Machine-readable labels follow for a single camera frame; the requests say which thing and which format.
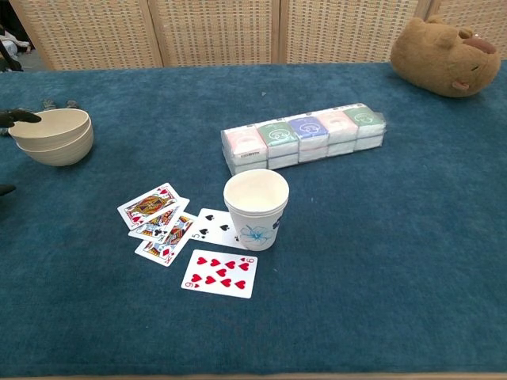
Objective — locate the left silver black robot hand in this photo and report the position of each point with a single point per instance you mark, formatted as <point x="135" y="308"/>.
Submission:
<point x="21" y="117"/>

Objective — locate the cream round bowl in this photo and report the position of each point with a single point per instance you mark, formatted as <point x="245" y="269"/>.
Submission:
<point x="51" y="126"/>
<point x="59" y="156"/>

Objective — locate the black tripod stand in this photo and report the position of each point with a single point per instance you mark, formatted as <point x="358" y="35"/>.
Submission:
<point x="8" y="59"/>

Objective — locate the woven wood-framed screen panel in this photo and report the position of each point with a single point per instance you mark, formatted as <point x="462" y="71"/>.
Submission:
<point x="91" y="31"/>
<point x="475" y="16"/>
<point x="216" y="29"/>
<point x="352" y="29"/>

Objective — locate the jack of hearts card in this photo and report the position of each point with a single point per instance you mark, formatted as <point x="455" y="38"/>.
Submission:
<point x="142" y="207"/>

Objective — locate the king of diamonds card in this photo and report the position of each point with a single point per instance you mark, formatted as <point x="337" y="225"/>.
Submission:
<point x="168" y="249"/>

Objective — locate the five of spades card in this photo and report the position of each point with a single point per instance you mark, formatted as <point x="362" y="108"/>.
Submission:
<point x="210" y="229"/>

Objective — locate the nine of hearts card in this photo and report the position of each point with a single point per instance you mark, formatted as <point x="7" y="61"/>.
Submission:
<point x="219" y="275"/>

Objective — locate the white paper cup blue flower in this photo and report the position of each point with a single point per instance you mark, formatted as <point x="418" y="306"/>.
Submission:
<point x="255" y="221"/>

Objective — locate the wrapped row of tissue packs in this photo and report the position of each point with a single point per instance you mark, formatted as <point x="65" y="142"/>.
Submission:
<point x="305" y="138"/>

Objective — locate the blue fuzzy table cloth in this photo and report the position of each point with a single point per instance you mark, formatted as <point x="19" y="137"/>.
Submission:
<point x="356" y="237"/>

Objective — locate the brown capybara plush toy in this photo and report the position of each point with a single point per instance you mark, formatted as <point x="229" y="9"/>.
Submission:
<point x="439" y="55"/>

